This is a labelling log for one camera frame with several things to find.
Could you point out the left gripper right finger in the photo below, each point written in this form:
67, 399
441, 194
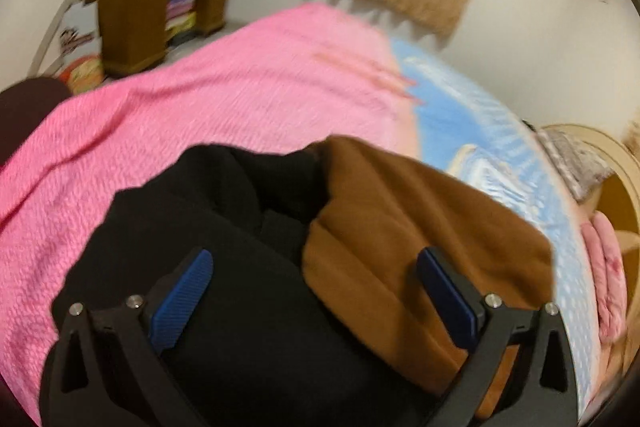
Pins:
518, 370

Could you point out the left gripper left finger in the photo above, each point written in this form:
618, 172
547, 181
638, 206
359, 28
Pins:
105, 368

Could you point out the black hoodie with brown hood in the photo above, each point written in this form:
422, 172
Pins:
314, 315

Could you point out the folded pink blanket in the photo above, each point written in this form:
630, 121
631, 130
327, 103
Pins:
609, 279

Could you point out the cream bed headboard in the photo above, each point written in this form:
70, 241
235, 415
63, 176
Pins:
618, 196

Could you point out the patterned pillow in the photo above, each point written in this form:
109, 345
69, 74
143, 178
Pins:
580, 166

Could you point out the dark wooden bed footboard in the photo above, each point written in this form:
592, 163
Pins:
24, 107

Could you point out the white paper bag with crown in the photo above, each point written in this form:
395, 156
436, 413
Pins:
73, 33

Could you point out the pink and blue bedspread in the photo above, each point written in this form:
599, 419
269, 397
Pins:
274, 86

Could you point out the stacked boxes under desk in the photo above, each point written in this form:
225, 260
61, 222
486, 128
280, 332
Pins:
180, 18

